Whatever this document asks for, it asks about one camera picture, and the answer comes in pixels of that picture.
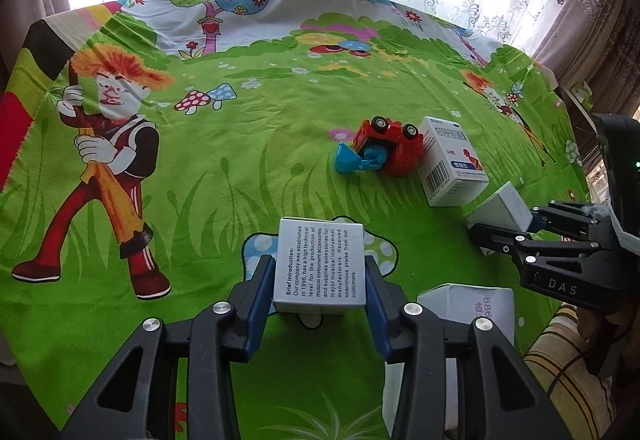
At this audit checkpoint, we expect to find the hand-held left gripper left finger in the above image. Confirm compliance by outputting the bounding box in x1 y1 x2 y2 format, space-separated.
60 254 277 440

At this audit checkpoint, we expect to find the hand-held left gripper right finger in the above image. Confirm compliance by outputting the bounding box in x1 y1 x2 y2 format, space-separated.
366 254 571 440

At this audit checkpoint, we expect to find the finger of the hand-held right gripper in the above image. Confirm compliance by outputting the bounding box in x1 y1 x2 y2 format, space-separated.
531 201 613 241
467 220 601 266

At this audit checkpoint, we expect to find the small plain white box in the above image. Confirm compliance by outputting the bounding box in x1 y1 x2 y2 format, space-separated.
465 181 534 233

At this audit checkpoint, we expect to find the white cube box black print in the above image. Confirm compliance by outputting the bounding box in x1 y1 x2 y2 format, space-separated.
272 216 368 316

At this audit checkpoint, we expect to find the tall white box red print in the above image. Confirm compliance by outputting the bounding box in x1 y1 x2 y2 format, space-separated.
382 284 516 426

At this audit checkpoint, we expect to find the white medicine box blue label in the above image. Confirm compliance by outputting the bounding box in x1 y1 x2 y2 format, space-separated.
416 116 490 207

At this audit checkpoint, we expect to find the small white green packet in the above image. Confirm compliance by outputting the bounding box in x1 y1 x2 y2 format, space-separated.
565 82 593 108

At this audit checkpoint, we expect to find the red toy car blue scoop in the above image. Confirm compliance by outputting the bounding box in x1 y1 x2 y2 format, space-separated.
334 116 426 177

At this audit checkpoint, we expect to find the green cartoon printed blanket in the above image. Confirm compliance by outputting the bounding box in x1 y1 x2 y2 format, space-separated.
0 0 596 431

